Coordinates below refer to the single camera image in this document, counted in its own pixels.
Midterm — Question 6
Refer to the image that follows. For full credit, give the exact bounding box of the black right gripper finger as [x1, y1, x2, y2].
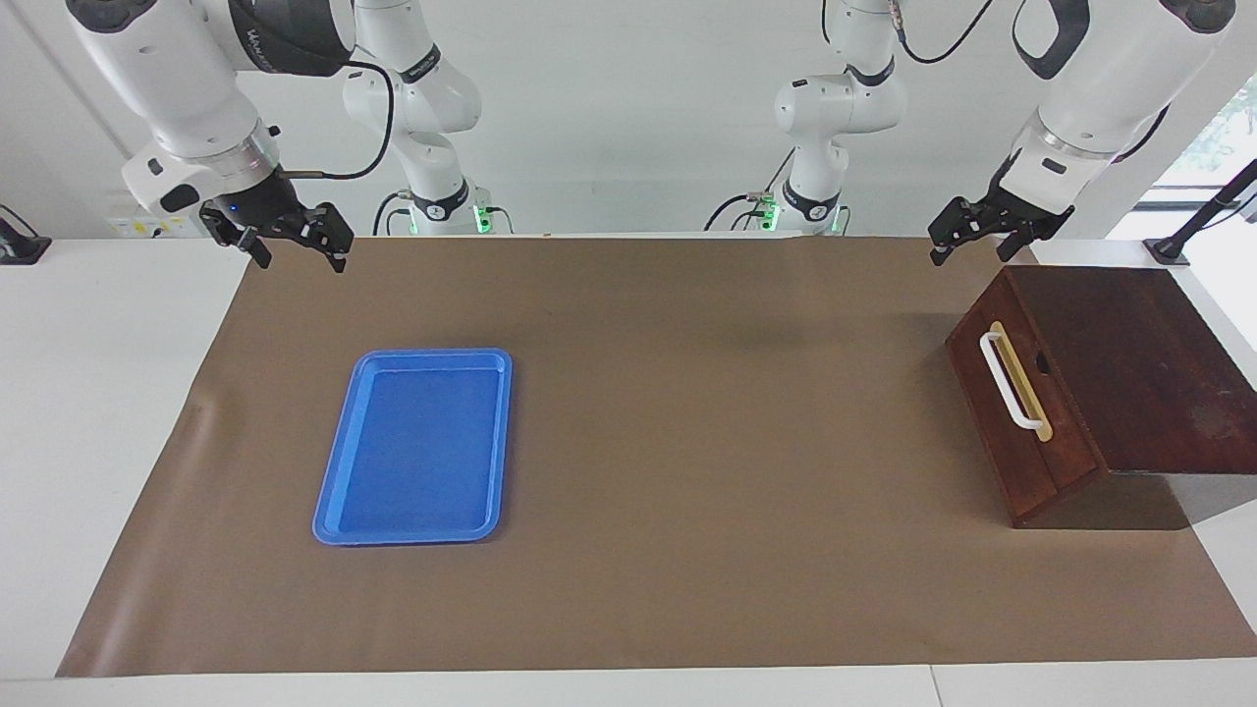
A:
[199, 201, 273, 269]
[295, 203, 355, 274]

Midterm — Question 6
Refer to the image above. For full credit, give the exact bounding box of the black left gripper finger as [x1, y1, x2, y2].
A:
[999, 222, 1049, 262]
[928, 196, 1003, 267]

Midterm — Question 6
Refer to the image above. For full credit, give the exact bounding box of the wooden drawer with white handle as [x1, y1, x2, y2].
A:
[946, 267, 1103, 526]

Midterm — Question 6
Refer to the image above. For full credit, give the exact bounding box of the dark wooden drawer cabinet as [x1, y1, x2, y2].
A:
[946, 265, 1257, 531]

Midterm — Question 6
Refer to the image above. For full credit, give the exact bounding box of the blue plastic tray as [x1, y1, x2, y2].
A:
[312, 348, 514, 547]

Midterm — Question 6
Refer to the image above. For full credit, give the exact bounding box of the brown table mat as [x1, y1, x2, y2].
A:
[56, 234, 1257, 679]

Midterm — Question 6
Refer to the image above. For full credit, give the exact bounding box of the black right base cable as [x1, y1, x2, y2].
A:
[371, 190, 413, 237]

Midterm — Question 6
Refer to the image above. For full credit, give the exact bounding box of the black base cable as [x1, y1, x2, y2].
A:
[703, 147, 798, 234]
[371, 190, 413, 237]

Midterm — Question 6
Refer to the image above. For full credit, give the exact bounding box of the white wall power outlet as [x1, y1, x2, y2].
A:
[106, 214, 212, 240]

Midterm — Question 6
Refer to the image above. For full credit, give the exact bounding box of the black camera stand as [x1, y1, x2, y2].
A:
[1144, 157, 1257, 267]

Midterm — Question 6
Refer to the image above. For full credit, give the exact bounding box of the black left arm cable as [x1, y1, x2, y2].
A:
[889, 0, 998, 66]

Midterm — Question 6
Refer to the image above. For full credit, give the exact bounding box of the black clamp mount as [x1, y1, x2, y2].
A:
[0, 204, 52, 266]

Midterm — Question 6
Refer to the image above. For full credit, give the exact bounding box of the black left base cable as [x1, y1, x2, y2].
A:
[703, 147, 798, 234]

